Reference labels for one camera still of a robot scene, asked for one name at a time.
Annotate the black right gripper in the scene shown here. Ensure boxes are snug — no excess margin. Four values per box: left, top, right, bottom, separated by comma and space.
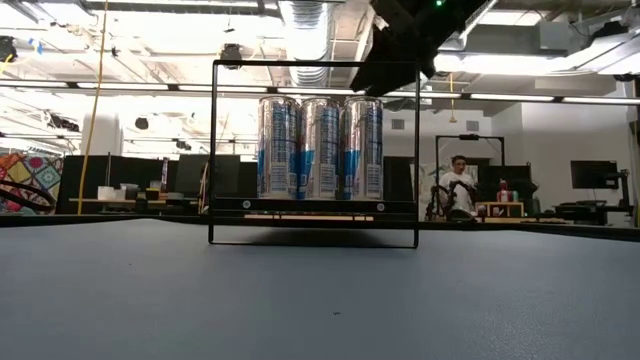
349, 9, 442, 98

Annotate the white round column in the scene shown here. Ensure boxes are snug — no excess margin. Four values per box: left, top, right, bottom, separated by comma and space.
81, 112, 124, 157

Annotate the wooden shelf black metal frame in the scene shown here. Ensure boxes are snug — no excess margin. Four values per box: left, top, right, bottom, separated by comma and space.
207, 59, 420, 250

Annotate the black monitor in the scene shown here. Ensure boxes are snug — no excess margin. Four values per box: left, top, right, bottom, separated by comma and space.
173, 153, 211, 197

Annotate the long overhead light bar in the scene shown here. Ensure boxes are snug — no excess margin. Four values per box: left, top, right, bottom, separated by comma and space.
0, 77, 640, 106

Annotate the black office partition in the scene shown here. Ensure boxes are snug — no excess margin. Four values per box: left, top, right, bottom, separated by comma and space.
56, 154, 174, 216

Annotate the black background equipment stand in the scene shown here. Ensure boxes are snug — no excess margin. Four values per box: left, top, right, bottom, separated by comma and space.
552, 159, 635, 226

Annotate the dark ceiling fixture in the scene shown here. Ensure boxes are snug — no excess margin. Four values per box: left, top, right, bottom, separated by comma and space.
219, 43, 245, 65

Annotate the blue table mat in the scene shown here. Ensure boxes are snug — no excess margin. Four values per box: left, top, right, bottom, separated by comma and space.
0, 219, 640, 360

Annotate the black curved hoop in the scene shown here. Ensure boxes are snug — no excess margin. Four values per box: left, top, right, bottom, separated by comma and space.
0, 178, 58, 214

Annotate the person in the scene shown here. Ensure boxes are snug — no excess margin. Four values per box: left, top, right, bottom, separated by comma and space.
437, 154, 479, 221

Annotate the wooden crate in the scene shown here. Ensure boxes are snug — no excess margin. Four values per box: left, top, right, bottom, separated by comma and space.
476, 200, 526, 219

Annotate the black background stand frame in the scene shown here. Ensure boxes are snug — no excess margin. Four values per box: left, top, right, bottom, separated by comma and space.
433, 132, 506, 221

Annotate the yellow hanging pendant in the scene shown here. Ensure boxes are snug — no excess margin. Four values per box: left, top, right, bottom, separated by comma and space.
447, 72, 459, 125

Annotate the silver ceiling duct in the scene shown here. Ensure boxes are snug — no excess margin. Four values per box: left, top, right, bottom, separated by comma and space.
277, 0, 335, 89
449, 0, 501, 51

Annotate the colourful patterned wall quilt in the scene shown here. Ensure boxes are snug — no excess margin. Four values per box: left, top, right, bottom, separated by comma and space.
0, 152, 65, 216

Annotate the black hanging ceiling fixture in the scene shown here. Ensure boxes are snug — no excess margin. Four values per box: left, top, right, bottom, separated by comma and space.
49, 113, 80, 132

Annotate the dark ceiling speaker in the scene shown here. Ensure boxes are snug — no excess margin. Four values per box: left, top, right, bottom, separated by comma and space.
0, 35, 17, 64

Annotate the yellow hanging strap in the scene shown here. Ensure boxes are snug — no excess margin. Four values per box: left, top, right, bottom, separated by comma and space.
77, 0, 110, 216

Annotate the blue silver Red Bull can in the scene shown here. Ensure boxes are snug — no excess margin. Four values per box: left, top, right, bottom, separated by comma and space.
339, 95, 385, 201
298, 97, 342, 201
256, 95, 302, 200

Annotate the black computer tower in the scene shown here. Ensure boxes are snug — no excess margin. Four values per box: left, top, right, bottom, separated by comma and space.
201, 153, 260, 200

